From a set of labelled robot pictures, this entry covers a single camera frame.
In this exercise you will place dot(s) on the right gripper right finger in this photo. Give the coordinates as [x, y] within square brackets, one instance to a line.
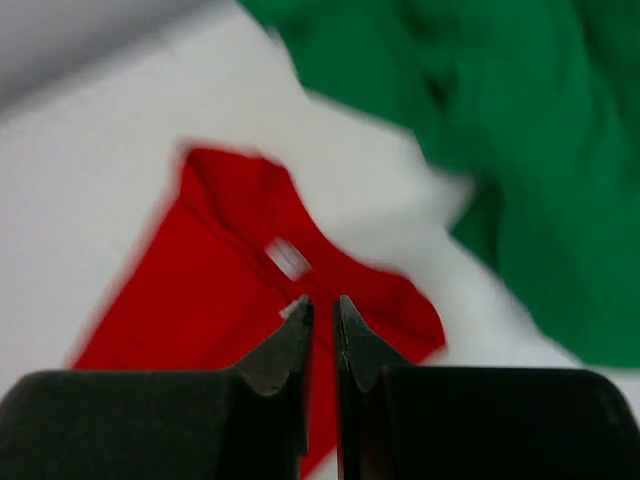
[398, 420]

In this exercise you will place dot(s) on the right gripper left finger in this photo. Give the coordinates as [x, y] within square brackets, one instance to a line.
[247, 421]

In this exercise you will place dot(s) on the red t shirt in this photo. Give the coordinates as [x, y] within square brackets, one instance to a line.
[234, 250]

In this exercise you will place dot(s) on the green t shirt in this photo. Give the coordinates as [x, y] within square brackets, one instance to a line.
[539, 101]

